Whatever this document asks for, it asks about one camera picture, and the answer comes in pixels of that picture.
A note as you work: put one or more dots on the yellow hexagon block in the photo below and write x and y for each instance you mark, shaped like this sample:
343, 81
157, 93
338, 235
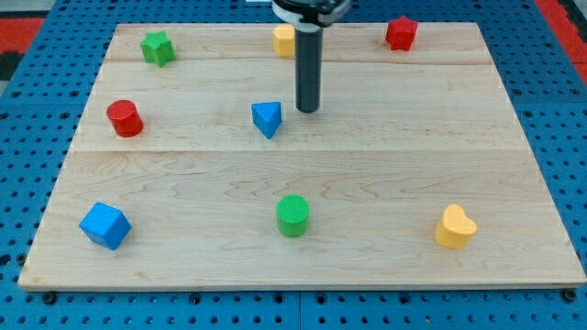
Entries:
283, 41

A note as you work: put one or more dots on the light wooden board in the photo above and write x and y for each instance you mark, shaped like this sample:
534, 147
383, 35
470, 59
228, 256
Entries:
399, 136

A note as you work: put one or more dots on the blue cube block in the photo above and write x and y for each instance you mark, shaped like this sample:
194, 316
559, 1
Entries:
105, 225

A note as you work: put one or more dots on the blue triangle block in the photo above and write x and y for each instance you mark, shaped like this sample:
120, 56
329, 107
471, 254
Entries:
267, 117

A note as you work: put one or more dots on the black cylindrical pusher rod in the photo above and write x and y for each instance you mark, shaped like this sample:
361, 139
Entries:
308, 60

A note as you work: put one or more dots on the yellow heart block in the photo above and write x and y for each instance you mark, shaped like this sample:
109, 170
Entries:
455, 229

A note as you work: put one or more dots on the red cylinder block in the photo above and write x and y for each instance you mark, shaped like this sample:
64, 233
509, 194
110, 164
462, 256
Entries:
124, 118

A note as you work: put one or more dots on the green cylinder block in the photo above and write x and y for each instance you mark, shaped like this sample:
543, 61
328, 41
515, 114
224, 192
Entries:
292, 213

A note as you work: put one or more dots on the red star block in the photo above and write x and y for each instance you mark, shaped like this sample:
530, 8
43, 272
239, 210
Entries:
400, 33

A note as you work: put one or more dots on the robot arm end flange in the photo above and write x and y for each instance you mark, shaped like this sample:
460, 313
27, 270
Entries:
310, 15

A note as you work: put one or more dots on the green star block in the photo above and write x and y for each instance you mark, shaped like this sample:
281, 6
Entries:
157, 48

